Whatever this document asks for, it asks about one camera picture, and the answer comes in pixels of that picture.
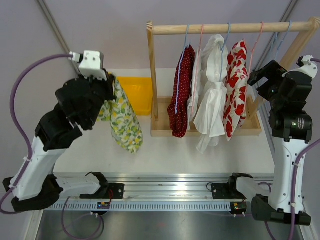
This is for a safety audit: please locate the wooden clothes rack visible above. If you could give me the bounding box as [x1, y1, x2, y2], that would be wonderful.
[146, 17, 320, 137]

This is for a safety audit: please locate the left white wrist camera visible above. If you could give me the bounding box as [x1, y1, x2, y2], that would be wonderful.
[69, 50, 107, 81]

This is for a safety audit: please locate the aluminium mounting rail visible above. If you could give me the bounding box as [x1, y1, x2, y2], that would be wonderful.
[52, 172, 278, 202]

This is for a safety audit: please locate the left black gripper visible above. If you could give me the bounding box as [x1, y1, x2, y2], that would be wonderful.
[80, 68, 119, 127]

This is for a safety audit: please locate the red white-dotted skirt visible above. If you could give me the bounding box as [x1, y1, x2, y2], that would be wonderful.
[167, 45, 196, 138]

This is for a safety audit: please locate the white slotted cable duct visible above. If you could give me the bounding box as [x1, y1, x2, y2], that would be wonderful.
[48, 200, 231, 212]

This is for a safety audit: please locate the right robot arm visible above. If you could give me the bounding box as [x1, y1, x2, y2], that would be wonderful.
[210, 55, 318, 226]

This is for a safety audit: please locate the blue wire hanger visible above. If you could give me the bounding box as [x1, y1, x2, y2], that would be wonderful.
[219, 22, 231, 82]
[174, 24, 190, 115]
[258, 20, 293, 65]

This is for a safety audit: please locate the pink wire hanger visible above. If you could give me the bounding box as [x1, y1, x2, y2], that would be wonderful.
[247, 21, 265, 76]
[190, 24, 204, 120]

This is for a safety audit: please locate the white ruffled skirt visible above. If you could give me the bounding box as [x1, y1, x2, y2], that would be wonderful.
[193, 34, 228, 154]

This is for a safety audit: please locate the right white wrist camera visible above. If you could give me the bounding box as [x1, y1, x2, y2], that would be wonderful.
[282, 55, 320, 80]

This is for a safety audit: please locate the red poppy print skirt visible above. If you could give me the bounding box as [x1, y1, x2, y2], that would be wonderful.
[223, 40, 248, 141]

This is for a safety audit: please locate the white plain skirt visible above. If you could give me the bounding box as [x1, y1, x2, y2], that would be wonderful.
[187, 48, 202, 131]

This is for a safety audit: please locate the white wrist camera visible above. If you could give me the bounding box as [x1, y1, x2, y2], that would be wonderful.
[282, 55, 320, 80]
[69, 50, 107, 81]

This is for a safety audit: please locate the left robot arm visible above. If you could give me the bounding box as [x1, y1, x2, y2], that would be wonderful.
[3, 73, 116, 214]

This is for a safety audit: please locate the lemon print skirt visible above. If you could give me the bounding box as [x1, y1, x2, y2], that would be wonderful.
[98, 74, 144, 154]

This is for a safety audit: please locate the yellow plastic tray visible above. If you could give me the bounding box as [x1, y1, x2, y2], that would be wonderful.
[117, 76, 153, 116]

